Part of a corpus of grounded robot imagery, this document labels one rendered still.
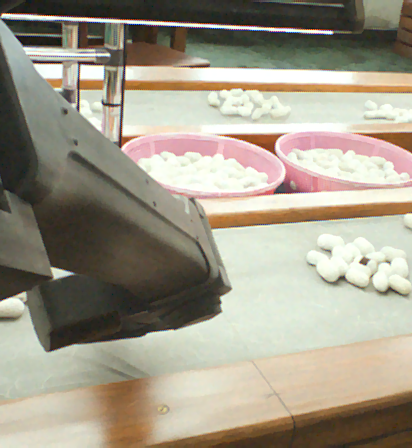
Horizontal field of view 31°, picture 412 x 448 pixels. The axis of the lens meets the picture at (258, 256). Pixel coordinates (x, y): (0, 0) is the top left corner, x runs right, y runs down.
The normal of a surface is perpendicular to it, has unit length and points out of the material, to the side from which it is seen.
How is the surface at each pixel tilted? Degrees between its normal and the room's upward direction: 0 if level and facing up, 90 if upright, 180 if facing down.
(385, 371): 0
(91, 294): 46
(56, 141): 62
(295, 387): 0
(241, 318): 0
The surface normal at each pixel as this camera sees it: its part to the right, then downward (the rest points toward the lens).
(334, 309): 0.13, -0.88
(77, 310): 0.34, -0.27
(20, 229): 0.94, -0.35
